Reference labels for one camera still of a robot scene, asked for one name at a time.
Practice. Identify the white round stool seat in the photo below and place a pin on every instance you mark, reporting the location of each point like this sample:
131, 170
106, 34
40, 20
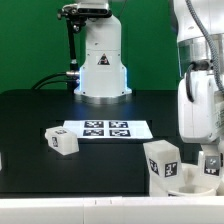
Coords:
189, 189

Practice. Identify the white marker sheet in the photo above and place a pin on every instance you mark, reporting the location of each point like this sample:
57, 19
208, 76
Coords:
105, 129

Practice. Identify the white front wall rail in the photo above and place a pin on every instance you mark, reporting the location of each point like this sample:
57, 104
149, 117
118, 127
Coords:
121, 210

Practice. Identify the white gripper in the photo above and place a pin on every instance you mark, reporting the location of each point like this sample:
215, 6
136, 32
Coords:
202, 121

